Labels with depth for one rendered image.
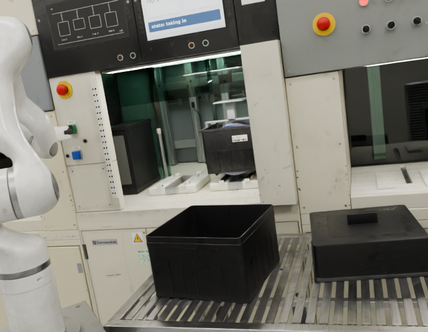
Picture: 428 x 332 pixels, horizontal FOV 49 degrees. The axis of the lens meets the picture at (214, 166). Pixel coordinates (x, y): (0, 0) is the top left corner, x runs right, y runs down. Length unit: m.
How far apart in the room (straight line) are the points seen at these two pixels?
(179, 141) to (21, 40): 1.54
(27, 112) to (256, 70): 0.71
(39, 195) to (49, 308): 0.27
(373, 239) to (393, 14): 0.67
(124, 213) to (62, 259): 0.37
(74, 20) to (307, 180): 1.00
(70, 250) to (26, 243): 0.88
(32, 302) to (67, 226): 0.85
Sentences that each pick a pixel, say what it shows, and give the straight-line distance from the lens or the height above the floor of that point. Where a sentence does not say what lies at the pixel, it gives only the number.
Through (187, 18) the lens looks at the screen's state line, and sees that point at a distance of 1.62.
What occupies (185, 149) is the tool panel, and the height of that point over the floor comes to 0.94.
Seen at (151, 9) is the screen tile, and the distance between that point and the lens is 1.67.
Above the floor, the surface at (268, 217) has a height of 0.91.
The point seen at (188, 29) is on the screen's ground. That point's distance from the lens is 1.62.
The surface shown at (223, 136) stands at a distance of 1.82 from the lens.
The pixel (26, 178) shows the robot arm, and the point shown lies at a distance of 1.09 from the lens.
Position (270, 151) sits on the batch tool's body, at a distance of 1.53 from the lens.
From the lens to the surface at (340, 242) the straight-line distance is 1.25.
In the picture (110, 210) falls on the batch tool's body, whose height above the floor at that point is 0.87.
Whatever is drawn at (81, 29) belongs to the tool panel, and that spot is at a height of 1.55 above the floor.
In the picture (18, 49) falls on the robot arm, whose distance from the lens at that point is 1.22.
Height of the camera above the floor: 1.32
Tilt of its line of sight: 11 degrees down
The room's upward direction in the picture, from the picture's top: 8 degrees counter-clockwise
